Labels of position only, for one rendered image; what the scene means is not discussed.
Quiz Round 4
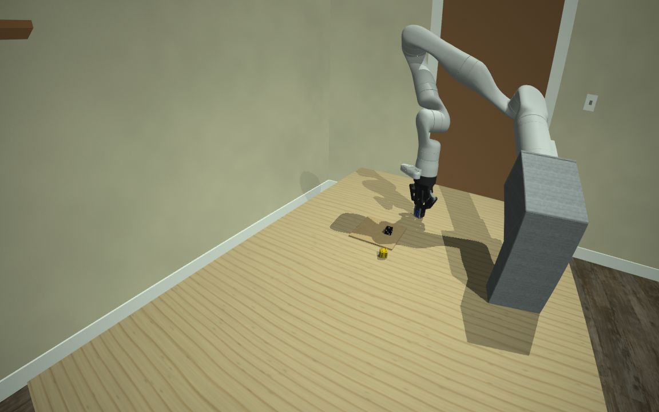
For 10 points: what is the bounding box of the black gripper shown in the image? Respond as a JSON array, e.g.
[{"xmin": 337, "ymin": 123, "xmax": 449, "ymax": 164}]
[{"xmin": 409, "ymin": 176, "xmax": 438, "ymax": 218}]

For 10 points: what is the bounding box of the tan flat mat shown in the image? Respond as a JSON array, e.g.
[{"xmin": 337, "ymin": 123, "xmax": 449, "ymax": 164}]
[{"xmin": 348, "ymin": 216, "xmax": 407, "ymax": 250}]

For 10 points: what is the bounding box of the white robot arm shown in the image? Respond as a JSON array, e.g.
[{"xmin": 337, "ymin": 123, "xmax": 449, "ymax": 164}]
[{"xmin": 400, "ymin": 25, "xmax": 558, "ymax": 179}]

